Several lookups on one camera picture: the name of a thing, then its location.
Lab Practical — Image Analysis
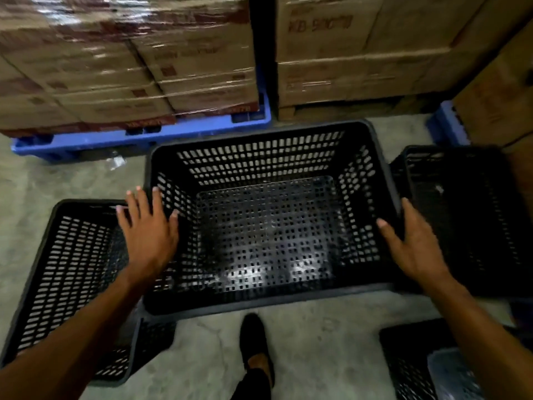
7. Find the wooden pallet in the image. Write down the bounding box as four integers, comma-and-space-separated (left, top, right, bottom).
277, 95, 443, 122

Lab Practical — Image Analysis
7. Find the person's left hand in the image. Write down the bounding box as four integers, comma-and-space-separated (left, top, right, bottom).
116, 186, 180, 284

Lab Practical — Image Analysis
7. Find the wide brown cardboard box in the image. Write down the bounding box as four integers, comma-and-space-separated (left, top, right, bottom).
277, 46, 454, 108

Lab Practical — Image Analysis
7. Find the plastic-wrapped stack of cardboard boxes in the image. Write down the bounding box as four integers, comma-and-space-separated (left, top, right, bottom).
0, 0, 261, 139

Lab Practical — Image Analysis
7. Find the large black perforated plastic crate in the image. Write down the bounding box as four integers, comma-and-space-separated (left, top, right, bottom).
143, 119, 406, 318

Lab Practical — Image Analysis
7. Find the person's black shoe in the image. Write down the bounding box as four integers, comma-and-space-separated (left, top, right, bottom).
239, 313, 276, 389

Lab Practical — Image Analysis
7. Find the long blue plastic pallet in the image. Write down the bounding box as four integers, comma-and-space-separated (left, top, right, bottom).
11, 92, 272, 164

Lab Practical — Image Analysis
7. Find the tall brown cardboard box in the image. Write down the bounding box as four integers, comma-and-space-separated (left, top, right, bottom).
452, 21, 533, 148

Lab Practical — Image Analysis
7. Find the plain brown cardboard box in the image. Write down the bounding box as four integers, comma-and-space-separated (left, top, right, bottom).
366, 0, 533, 54

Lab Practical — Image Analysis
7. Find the printed brown cardboard box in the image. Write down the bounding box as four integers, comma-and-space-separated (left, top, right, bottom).
276, 0, 386, 63

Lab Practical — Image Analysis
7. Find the person's right forearm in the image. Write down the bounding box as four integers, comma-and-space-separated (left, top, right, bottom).
426, 271, 533, 400

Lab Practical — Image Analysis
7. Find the person's left forearm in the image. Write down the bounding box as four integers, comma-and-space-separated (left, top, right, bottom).
0, 268, 164, 400

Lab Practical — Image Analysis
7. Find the person's right hand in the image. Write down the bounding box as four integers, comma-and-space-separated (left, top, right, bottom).
376, 197, 454, 289

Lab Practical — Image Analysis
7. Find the clear plastic bag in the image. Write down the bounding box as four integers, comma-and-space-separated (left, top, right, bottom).
427, 347, 489, 400

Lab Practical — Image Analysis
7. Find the person's black trouser leg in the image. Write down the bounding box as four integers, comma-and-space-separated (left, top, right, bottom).
230, 367, 272, 400

